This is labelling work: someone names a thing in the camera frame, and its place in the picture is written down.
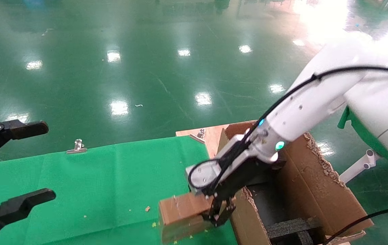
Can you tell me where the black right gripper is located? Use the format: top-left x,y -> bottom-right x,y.
203,157 -> 287,227

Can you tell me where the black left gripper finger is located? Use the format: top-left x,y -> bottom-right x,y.
0,119 -> 49,165
0,189 -> 56,244

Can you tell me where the small brown cardboard box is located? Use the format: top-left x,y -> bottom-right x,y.
158,192 -> 216,245

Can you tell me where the large open cardboard carton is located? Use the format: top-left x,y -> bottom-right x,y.
214,121 -> 374,245

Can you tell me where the silver metal binder clip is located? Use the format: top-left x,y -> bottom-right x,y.
189,129 -> 206,144
66,139 -> 88,154

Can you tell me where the black foam insert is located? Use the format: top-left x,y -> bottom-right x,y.
265,218 -> 323,245

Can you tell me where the large green tablecloth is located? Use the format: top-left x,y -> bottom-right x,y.
0,135 -> 238,245

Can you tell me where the white metal table leg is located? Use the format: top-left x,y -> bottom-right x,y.
339,149 -> 379,184

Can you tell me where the small green tablecloth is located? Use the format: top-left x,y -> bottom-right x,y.
337,106 -> 385,161

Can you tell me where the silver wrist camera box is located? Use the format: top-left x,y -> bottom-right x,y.
185,159 -> 223,197

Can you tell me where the silver camera mount bracket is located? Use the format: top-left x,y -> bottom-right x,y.
216,134 -> 279,167

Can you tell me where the thin black hanging cable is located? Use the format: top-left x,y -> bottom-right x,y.
325,203 -> 388,245

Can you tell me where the black camera cable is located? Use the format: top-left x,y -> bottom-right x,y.
187,66 -> 388,198

